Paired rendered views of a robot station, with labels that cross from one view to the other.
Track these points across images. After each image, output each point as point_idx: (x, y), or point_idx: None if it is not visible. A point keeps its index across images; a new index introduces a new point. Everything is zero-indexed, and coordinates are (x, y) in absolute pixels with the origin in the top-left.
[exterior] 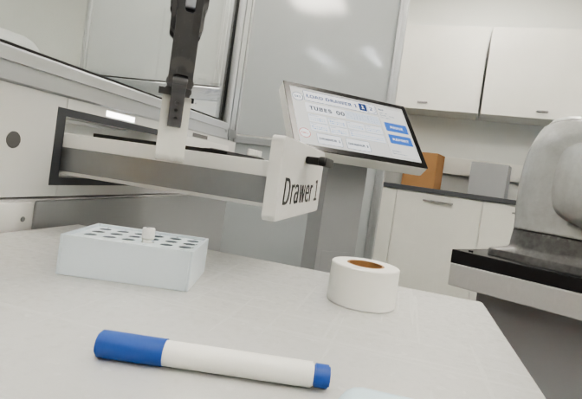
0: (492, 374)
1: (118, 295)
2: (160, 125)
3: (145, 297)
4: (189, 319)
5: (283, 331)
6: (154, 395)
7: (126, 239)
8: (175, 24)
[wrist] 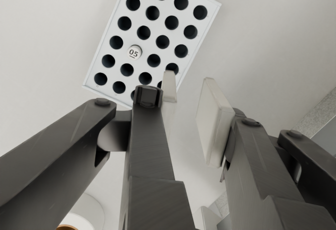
0: None
1: (75, 18)
2: (162, 85)
3: (73, 40)
4: (22, 63)
5: (3, 122)
6: None
7: (150, 32)
8: (3, 156)
